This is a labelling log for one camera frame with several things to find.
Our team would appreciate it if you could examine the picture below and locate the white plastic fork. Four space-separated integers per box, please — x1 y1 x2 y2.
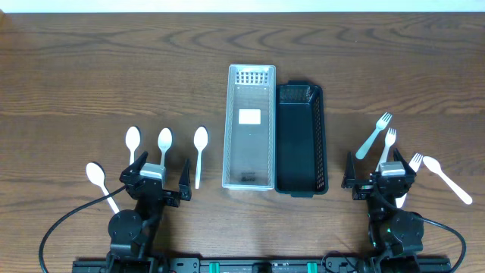
396 153 424 209
376 128 397 171

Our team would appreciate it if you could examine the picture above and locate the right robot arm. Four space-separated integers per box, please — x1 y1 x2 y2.
341 149 424 272

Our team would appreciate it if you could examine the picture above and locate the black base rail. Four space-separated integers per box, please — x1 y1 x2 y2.
72 256 452 273

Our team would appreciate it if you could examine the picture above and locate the pale green plastic fork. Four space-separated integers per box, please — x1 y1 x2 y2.
355 112 393 159

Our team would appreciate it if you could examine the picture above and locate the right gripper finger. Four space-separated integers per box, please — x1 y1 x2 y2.
393 148 416 175
341 152 357 188

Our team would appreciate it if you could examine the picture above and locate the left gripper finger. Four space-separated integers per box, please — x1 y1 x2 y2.
120 151 148 181
179 159 192 201

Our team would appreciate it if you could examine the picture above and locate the clear perforated plastic tray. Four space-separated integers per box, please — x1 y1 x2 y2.
222 64 276 191

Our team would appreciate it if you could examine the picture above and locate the white label in tray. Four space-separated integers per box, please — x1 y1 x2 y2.
238 109 261 125

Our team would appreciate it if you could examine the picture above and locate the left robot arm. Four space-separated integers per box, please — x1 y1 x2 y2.
106 152 192 273

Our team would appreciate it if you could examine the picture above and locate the white plastic spoon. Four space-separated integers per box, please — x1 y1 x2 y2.
193 126 208 189
86 162 120 214
158 127 173 167
125 126 141 165
423 156 473 205

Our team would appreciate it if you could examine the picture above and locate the dark green plastic basket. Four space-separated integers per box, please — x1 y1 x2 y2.
275 80 329 198

